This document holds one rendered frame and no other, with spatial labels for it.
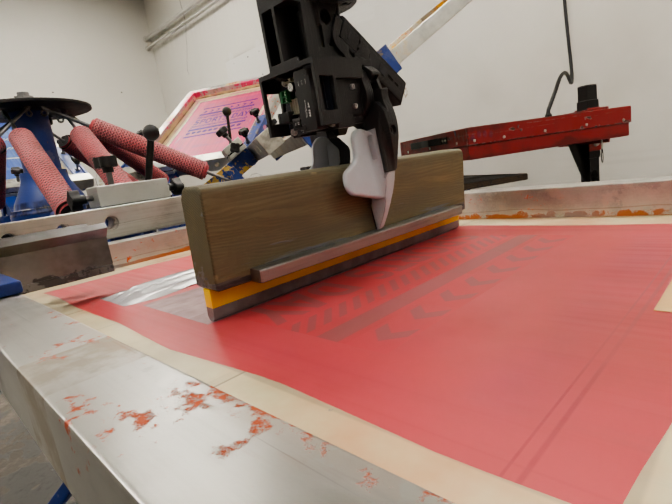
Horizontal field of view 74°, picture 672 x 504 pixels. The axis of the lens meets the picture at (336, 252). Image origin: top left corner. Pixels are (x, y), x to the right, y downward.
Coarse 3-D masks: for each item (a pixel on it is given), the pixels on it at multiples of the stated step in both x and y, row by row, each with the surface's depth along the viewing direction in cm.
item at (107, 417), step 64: (512, 192) 58; (576, 192) 52; (640, 192) 48; (128, 256) 66; (0, 320) 27; (64, 320) 25; (0, 384) 25; (64, 384) 16; (128, 384) 15; (192, 384) 14; (64, 448) 14; (128, 448) 11; (192, 448) 11; (256, 448) 11; (320, 448) 10
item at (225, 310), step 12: (444, 228) 55; (408, 240) 49; (420, 240) 51; (372, 252) 45; (384, 252) 47; (336, 264) 42; (348, 264) 43; (360, 264) 44; (312, 276) 40; (324, 276) 41; (276, 288) 37; (288, 288) 38; (240, 300) 34; (252, 300) 35; (264, 300) 36; (216, 312) 33; (228, 312) 34
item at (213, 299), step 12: (456, 216) 56; (420, 228) 51; (432, 228) 53; (396, 240) 48; (360, 252) 44; (324, 264) 40; (288, 276) 38; (300, 276) 38; (204, 288) 33; (240, 288) 34; (252, 288) 35; (264, 288) 36; (216, 300) 33; (228, 300) 34
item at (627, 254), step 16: (624, 224) 45; (640, 224) 44; (656, 224) 43; (576, 240) 42; (592, 240) 41; (608, 240) 40; (624, 240) 39; (640, 240) 38; (656, 240) 38; (544, 256) 38; (560, 256) 37; (576, 256) 36; (592, 256) 36; (608, 256) 35; (624, 256) 34; (640, 256) 34; (656, 256) 33; (528, 272) 34; (544, 272) 33; (560, 272) 33; (576, 272) 32; (592, 272) 32; (608, 272) 31; (624, 272) 31; (640, 272) 30; (656, 272) 30
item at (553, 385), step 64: (128, 320) 37; (192, 320) 34; (448, 320) 27; (512, 320) 25; (576, 320) 24; (640, 320) 23; (320, 384) 21; (384, 384) 20; (448, 384) 19; (512, 384) 19; (576, 384) 18; (640, 384) 17; (448, 448) 15; (512, 448) 15; (576, 448) 14; (640, 448) 14
